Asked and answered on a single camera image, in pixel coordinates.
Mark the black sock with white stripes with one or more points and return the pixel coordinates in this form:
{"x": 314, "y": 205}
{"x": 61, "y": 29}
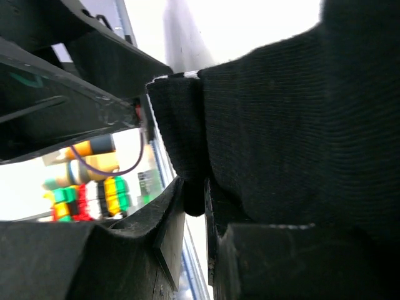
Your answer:
{"x": 305, "y": 130}

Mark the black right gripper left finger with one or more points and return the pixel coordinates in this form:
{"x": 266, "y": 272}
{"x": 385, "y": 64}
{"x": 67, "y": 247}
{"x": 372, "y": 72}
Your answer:
{"x": 161, "y": 225}

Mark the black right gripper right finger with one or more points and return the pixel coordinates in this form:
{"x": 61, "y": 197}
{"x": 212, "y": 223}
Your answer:
{"x": 219, "y": 213}

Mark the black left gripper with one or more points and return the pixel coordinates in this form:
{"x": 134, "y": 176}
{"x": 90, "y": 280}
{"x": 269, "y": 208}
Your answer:
{"x": 65, "y": 78}

